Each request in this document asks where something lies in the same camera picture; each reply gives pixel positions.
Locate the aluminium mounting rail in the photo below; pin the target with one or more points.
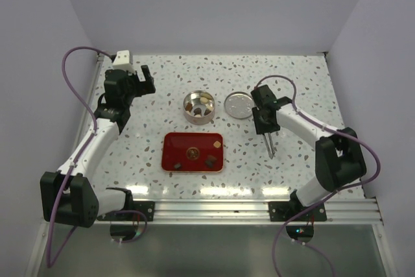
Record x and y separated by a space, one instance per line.
255 212

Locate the round metal tin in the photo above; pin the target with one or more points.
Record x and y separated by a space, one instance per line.
194 98

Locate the tan square Sweet chocolate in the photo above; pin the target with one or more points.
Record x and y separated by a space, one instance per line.
206 95

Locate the black base bracket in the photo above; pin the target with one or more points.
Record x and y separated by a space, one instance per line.
146 207
282 211

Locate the brown rectangular chocolate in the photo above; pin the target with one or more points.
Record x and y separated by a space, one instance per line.
189 107

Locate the black left base bracket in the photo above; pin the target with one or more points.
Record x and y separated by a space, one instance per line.
146 207

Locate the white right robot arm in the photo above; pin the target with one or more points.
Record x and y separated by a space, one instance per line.
338 159

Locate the dark ridged chocolate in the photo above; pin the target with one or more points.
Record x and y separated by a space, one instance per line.
210 163

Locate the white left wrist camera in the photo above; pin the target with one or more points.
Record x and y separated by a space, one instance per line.
123 61

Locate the black right base bracket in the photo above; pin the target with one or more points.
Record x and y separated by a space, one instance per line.
282 211

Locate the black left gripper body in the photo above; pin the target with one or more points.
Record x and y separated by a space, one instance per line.
132 81

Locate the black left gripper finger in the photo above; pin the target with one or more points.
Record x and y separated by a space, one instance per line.
145 87
146 73

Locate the dark oval chocolate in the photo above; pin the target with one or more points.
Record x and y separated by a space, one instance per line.
197 110

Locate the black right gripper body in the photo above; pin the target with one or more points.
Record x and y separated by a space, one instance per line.
262 126

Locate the round metal tin lid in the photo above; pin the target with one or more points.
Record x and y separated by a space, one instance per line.
239 105

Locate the metal tweezers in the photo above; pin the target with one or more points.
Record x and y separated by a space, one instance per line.
269 144

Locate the red rectangular tray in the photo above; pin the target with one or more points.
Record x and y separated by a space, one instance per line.
191 150

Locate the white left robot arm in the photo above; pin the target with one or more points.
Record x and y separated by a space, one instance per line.
67 194

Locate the dark square chocolate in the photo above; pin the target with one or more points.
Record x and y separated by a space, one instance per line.
178 167

